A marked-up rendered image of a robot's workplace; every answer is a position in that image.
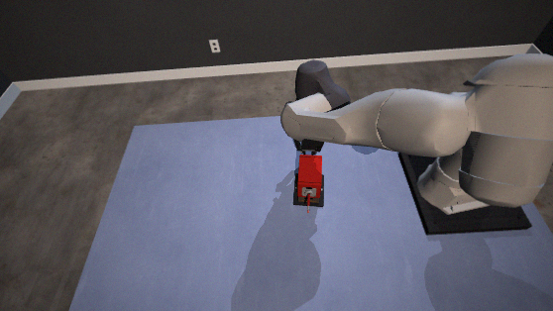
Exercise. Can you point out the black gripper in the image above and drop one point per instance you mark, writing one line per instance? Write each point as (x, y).
(298, 147)

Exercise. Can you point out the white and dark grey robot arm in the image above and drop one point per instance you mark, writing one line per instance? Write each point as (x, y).
(500, 134)

